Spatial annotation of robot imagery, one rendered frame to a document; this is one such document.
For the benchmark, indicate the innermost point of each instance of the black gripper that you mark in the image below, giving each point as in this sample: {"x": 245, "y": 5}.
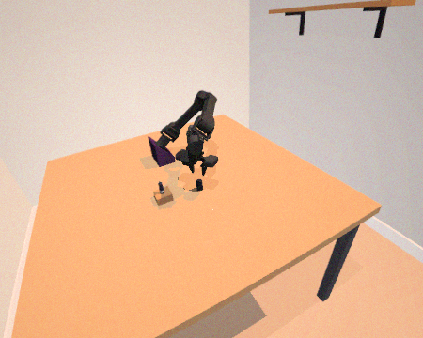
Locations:
{"x": 208, "y": 161}

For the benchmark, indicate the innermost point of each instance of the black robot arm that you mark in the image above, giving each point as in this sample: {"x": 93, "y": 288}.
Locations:
{"x": 205, "y": 122}

